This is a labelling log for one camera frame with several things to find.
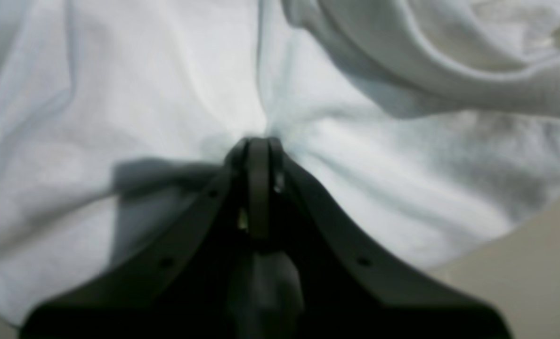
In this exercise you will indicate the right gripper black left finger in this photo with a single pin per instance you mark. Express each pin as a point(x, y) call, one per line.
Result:
point(190, 282)

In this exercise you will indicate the white printed t-shirt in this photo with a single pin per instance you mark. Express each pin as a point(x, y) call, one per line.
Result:
point(435, 124)

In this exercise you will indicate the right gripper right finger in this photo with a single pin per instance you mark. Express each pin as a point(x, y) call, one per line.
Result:
point(352, 287)

